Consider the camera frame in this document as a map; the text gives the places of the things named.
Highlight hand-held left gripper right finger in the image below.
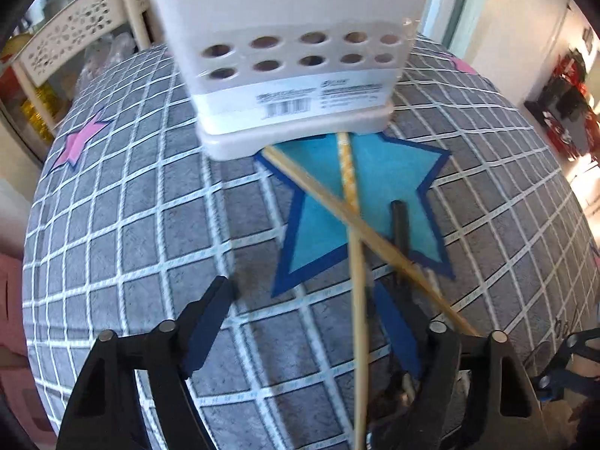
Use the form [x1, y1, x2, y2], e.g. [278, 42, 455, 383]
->
[370, 280, 547, 450]

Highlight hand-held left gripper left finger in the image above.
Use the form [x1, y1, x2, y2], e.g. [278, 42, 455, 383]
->
[56, 276, 235, 450]

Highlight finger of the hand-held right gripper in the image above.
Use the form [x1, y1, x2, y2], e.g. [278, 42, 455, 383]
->
[532, 327, 600, 404]

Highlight yellow patterned wooden chopstick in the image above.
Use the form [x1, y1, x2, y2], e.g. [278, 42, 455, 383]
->
[336, 132, 371, 450]

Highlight black chopstick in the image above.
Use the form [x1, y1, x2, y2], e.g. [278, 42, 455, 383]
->
[392, 200, 413, 287]

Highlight blue star sticker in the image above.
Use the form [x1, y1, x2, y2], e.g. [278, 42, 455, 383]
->
[261, 145, 480, 338]

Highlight beige plastic cutlery holder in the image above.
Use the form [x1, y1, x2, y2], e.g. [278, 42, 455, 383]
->
[144, 0, 434, 162]

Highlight grey checked tablecloth with stars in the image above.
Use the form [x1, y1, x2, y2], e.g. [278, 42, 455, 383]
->
[21, 33, 600, 450]

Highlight dark rack with red items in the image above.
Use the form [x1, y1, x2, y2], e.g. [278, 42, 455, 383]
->
[524, 44, 600, 160]

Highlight gold foil bag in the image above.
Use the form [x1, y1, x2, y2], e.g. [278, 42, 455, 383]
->
[19, 82, 64, 144]

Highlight clear plastic bag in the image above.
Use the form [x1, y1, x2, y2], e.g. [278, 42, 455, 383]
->
[77, 33, 139, 87]

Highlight beige plastic rack cart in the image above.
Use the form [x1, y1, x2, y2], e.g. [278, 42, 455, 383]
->
[9, 0, 155, 118]

